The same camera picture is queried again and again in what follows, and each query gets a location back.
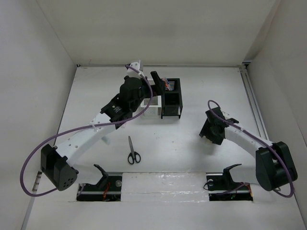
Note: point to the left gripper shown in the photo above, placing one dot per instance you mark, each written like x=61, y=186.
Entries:
x=157, y=89

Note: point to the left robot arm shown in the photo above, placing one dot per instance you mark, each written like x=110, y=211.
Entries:
x=57, y=162

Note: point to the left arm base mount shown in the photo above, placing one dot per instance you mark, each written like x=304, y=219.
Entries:
x=106, y=189

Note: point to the black slotted container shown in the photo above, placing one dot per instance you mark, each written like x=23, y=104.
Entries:
x=172, y=104

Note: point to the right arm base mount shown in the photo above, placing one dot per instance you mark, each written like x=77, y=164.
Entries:
x=221, y=187

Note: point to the black handled scissors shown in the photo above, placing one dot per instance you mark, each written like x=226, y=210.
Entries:
x=133, y=156

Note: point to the orange pen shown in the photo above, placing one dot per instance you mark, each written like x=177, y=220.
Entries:
x=167, y=84

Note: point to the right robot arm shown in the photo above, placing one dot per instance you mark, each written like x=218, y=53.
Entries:
x=274, y=166

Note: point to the red pen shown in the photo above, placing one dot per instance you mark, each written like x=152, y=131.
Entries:
x=165, y=83

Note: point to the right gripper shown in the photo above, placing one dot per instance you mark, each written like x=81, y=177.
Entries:
x=205, y=131

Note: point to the white slotted container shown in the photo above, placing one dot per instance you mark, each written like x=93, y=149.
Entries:
x=154, y=108

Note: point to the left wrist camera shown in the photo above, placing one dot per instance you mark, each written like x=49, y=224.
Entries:
x=136, y=66

